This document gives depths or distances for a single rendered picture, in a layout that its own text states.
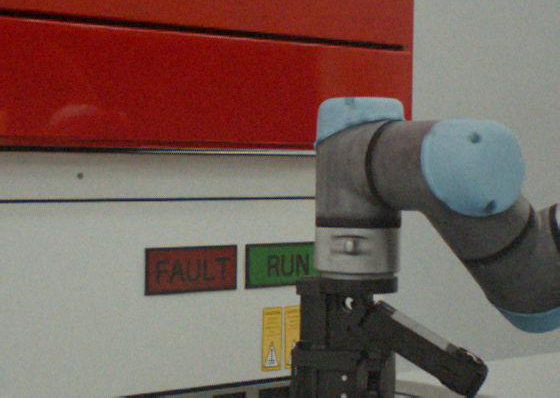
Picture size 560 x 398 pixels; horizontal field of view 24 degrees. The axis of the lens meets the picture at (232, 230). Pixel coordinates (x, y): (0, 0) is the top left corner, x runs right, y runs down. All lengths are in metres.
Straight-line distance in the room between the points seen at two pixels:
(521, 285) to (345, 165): 0.18
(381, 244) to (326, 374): 0.12
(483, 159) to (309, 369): 0.25
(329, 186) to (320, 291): 0.09
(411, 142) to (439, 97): 2.75
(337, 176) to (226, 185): 0.29
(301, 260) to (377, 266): 0.34
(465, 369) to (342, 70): 0.42
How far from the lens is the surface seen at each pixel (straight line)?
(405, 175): 1.05
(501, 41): 4.01
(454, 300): 3.88
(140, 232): 1.31
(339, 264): 1.11
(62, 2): 1.21
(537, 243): 1.10
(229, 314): 1.39
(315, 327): 1.14
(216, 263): 1.36
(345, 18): 1.42
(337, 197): 1.11
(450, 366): 1.13
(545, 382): 1.54
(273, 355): 1.43
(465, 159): 1.01
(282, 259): 1.42
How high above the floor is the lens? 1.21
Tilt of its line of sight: 3 degrees down
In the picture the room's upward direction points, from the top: 1 degrees clockwise
